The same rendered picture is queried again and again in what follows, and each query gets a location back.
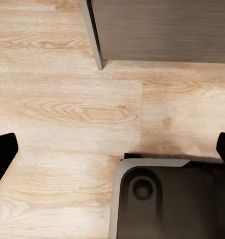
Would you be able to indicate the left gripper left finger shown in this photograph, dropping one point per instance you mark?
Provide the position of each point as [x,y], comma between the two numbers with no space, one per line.
[8,150]

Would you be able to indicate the dishwasher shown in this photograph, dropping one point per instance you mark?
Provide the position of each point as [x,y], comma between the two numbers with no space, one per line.
[189,31]

